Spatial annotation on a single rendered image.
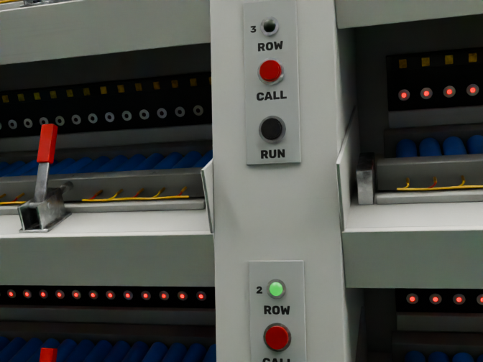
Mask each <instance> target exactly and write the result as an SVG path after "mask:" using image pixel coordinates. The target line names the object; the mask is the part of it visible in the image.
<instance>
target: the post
mask: <svg viewBox="0 0 483 362"><path fill-rule="evenodd" d="M257 1H268V0H210V12H211V93H212V134H213V216H214V256H215V298H216V362H251V333H250V300H249V261H303V263H304V288H305V339H306V362H355V361H356V354H357V342H358V334H359V322H360V315H361V308H362V307H364V288H346V287H345V277H344V260H343V250H342V240H341V223H340V213H339V196H338V186H337V176H336V161H337V159H338V156H339V152H340V150H341V145H342V143H343V140H344V137H345V134H346V130H347V127H348V125H349V121H350V118H351V114H352V111H353V109H354V106H355V105H357V108H358V103H357V64H356V42H355V27H352V28H345V29H337V27H336V7H335V0H296V9H297V34H298V85H299V110H300V161H301V162H297V163H282V164H252V165H247V135H246V101H245V68H244V4H245V3H251V2H257ZM364 309H365V307H364Z"/></svg>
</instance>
